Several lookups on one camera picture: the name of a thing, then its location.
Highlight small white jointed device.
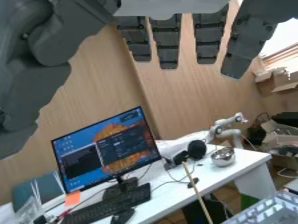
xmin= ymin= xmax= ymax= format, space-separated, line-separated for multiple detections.
xmin=208 ymin=112 xmax=250 ymax=149

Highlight white desk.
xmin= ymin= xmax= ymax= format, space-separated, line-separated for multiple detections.
xmin=0 ymin=131 xmax=273 ymax=224

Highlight metal bowl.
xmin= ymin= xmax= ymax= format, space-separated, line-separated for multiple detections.
xmin=210 ymin=147 xmax=237 ymax=168

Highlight computer monitor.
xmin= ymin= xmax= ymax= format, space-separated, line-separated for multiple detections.
xmin=51 ymin=105 xmax=164 ymax=201

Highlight black keyboard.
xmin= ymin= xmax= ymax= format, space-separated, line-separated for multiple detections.
xmin=59 ymin=182 xmax=153 ymax=224

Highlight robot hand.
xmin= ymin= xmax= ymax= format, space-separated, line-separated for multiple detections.
xmin=0 ymin=0 xmax=298 ymax=161

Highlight black computer mouse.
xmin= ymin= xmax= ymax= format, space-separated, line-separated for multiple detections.
xmin=109 ymin=208 xmax=136 ymax=224

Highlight clear box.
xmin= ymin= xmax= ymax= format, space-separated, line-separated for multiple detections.
xmin=221 ymin=189 xmax=298 ymax=224

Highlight cardboard box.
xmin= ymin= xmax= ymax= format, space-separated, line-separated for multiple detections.
xmin=251 ymin=58 xmax=298 ymax=98

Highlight orange sticky note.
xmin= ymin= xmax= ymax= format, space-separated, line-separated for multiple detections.
xmin=64 ymin=189 xmax=83 ymax=205

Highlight thin stick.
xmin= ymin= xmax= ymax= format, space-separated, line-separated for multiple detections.
xmin=182 ymin=162 xmax=214 ymax=224

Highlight black headphones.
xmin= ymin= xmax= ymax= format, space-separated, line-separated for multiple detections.
xmin=172 ymin=139 xmax=208 ymax=166

